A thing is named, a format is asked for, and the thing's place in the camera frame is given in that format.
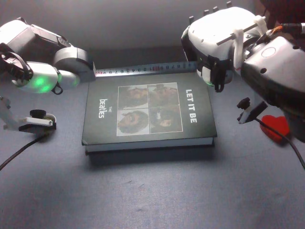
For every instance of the black Beatles book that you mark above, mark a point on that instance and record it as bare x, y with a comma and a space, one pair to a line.
195, 133

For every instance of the red heart block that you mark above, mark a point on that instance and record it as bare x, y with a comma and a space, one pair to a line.
276, 124

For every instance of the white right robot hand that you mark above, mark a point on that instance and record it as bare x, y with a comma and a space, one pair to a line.
212, 35

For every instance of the grey tape measure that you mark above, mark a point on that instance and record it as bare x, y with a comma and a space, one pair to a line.
71, 56

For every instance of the dark wooden furniture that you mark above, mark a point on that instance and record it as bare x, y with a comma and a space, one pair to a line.
286, 9

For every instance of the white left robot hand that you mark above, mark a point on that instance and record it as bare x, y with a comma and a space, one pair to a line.
38, 76

